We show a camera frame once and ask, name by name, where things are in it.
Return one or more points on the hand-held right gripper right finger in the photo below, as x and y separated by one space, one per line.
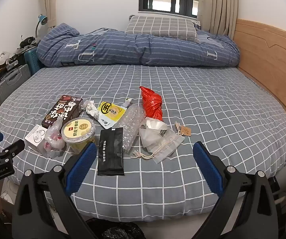
207 169

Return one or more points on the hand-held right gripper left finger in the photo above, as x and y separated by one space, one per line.
80 169

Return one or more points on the small white box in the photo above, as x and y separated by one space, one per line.
35 138

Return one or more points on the black packet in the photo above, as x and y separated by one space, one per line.
110 151

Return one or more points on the clear plastic bag red scraps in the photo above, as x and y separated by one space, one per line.
54 142

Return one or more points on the yellow yogurt cup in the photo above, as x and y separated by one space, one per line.
78 129

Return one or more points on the brown paper tag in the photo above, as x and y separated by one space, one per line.
185 130

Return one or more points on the white tissue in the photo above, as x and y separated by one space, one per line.
91 108

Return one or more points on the brown chocolate snack box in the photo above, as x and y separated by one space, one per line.
60 109

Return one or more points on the yellow white snack packet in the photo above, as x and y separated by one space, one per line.
110 113

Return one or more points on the clear bubble wrap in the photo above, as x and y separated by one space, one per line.
130 127

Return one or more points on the clear bag with white paper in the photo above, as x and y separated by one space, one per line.
152 132

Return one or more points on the trash bin with black liner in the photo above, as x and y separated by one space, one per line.
118 231

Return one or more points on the grey suitcase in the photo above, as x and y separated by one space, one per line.
10 82

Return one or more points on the grey checked bed cover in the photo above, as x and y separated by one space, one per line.
207 99

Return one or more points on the white plastic appliance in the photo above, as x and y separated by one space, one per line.
2 58

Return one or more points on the teal suitcase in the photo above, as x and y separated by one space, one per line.
32 59

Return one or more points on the black clutter pile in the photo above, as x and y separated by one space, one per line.
28 42

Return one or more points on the wooden headboard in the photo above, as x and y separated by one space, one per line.
270 59

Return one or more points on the blue desk lamp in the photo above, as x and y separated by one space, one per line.
43 18

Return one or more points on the blue striped duvet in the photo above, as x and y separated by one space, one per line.
133 47

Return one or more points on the grey checked pillow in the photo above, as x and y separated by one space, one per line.
160 26

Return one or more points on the beige curtain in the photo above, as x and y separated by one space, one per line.
50 0
220 5

